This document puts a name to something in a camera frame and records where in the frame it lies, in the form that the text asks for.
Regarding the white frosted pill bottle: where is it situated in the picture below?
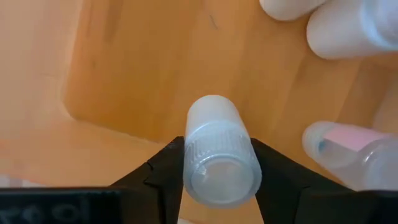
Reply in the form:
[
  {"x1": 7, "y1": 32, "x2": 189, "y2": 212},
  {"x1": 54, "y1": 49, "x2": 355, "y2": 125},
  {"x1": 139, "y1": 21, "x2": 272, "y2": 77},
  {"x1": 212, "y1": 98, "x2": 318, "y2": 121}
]
[{"x1": 182, "y1": 95, "x2": 263, "y2": 208}]

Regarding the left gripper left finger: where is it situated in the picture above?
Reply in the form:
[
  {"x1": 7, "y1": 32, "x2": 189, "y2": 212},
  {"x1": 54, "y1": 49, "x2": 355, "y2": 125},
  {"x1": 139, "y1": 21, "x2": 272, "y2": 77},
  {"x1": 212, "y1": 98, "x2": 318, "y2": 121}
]
[{"x1": 109, "y1": 136, "x2": 187, "y2": 224}]

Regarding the clear pill bottle white cap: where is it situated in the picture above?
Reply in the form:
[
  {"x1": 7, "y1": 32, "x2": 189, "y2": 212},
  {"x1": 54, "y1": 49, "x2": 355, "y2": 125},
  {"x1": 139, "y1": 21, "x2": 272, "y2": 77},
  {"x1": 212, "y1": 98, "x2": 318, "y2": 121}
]
[{"x1": 301, "y1": 120, "x2": 398, "y2": 192}]

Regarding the white opaque pill bottle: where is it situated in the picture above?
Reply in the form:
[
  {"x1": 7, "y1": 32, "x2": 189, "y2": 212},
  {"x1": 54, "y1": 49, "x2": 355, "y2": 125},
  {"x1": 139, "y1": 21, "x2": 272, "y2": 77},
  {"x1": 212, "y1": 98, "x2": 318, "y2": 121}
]
[
  {"x1": 259, "y1": 0, "x2": 328, "y2": 22},
  {"x1": 305, "y1": 0, "x2": 398, "y2": 60}
]

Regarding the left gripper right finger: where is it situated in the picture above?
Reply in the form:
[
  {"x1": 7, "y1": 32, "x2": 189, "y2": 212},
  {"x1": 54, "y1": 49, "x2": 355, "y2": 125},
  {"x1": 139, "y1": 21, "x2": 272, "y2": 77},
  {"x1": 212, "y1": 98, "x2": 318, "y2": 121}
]
[{"x1": 250, "y1": 138, "x2": 398, "y2": 224}]

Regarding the orange translucent plastic basket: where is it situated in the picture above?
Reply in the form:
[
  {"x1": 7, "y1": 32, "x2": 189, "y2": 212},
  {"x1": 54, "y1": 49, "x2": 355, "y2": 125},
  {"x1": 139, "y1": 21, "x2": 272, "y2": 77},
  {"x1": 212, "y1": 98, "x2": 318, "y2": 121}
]
[{"x1": 0, "y1": 0, "x2": 398, "y2": 224}]

